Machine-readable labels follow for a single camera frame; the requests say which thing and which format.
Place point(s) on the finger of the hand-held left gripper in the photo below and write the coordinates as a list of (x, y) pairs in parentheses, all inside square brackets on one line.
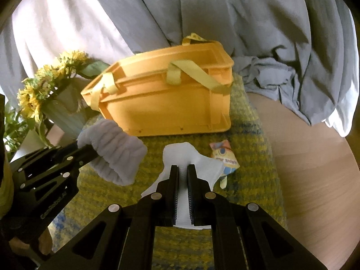
[(70, 166), (50, 152)]

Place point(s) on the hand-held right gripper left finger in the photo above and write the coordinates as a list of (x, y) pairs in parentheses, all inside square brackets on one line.
[(174, 199)]

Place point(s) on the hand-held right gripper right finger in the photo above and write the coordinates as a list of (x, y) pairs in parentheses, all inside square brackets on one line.
[(192, 199)]

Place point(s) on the white cloth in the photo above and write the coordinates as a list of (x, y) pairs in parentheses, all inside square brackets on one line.
[(180, 153)]

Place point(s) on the purple scrunchie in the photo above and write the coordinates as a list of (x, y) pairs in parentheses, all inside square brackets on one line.
[(118, 152)]

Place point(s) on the person's left hand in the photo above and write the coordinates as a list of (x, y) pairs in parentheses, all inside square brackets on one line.
[(42, 244)]

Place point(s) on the white vase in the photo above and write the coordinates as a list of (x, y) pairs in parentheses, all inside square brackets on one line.
[(31, 143)]

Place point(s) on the green ribbed vase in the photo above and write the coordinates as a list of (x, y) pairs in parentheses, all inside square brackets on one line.
[(67, 115)]

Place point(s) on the green leafy plant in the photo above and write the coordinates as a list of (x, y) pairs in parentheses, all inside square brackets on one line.
[(14, 126)]

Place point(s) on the small printed pouch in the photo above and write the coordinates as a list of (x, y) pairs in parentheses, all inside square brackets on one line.
[(225, 157)]

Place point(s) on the sunflower bouquet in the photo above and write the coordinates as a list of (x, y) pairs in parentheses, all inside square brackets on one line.
[(33, 95)]

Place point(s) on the yellow plaid blanket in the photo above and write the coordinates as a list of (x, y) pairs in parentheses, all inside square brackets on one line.
[(247, 174)]

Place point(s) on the pale pink curtain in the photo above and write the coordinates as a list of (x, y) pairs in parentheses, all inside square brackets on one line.
[(56, 28)]

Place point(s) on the white curtain lining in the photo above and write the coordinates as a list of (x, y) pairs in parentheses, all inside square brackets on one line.
[(343, 118)]

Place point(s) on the grey curtain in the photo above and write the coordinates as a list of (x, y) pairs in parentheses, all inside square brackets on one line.
[(225, 19)]

